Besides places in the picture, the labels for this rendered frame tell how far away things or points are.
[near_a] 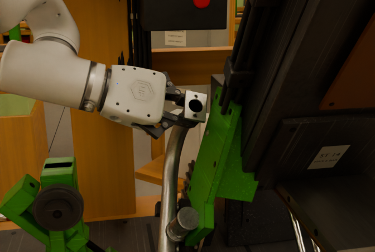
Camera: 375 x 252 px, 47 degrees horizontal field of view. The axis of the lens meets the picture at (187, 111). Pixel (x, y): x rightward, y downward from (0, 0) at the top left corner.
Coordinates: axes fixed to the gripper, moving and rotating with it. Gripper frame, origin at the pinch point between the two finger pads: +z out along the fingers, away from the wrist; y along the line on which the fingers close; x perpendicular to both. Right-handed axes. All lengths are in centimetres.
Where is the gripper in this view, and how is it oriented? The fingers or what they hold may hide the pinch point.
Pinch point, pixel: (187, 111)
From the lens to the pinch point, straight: 77.7
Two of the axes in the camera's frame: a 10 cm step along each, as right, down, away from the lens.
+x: -3.7, 4.2, 8.3
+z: 9.3, 2.4, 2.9
